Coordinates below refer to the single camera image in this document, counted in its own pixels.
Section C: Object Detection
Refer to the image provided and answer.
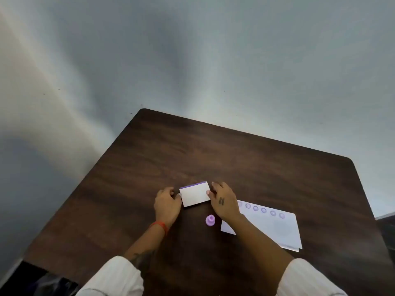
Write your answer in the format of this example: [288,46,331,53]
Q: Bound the person's left hand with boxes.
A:
[154,187,183,229]

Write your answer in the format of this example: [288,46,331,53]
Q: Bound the person's right hand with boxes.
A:
[206,181,244,223]

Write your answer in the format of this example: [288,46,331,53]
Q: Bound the white ink pad lid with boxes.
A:
[179,181,211,208]

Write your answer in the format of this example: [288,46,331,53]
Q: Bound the purple ink pad base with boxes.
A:
[179,181,208,190]

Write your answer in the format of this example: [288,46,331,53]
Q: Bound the white paper with purple prints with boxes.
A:
[221,200,303,250]

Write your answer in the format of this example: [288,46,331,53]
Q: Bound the person's left forearm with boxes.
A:
[123,225,167,272]

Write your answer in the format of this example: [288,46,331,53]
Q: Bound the person's right forearm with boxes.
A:
[224,213,295,296]

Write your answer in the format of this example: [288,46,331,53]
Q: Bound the person's white shirt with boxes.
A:
[75,255,348,296]

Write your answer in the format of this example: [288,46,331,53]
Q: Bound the red wrist band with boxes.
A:
[149,221,169,236]

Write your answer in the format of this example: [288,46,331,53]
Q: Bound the dark patterned cloth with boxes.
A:
[12,261,79,296]

